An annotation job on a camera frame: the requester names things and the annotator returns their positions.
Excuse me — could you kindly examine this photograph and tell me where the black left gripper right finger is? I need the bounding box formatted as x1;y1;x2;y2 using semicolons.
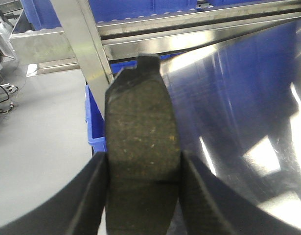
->
179;151;301;235

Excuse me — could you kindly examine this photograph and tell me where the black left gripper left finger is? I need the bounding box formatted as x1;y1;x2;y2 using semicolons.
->
0;152;109;235

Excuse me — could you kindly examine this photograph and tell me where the lower blue plastic bin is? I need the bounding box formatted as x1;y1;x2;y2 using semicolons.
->
85;85;107;153

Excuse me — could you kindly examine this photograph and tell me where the blue plastic bin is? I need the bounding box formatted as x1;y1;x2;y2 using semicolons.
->
208;0;263;6
85;85;107;153
89;0;197;22

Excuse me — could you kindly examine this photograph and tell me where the left blue plastic bin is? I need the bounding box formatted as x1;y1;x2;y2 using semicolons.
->
89;0;197;22

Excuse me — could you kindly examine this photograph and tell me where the right blue plastic bin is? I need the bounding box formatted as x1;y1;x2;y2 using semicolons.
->
208;0;263;6

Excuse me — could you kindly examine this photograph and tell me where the stainless steel rack frame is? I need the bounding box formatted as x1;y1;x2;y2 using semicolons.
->
10;0;301;101

